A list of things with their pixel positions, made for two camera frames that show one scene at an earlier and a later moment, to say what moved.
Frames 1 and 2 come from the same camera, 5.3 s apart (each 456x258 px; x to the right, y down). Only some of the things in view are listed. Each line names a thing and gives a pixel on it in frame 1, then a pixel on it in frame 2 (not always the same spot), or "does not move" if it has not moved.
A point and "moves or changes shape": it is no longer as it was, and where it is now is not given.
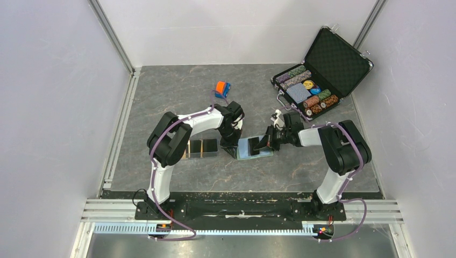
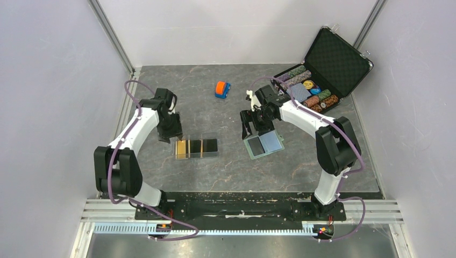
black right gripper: [268, 140] -> [247, 116]
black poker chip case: [332, 67] does not move
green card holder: [243, 150] moves or changes shape
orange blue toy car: [222, 89] does not move
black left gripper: [231, 147] -> [176, 131]
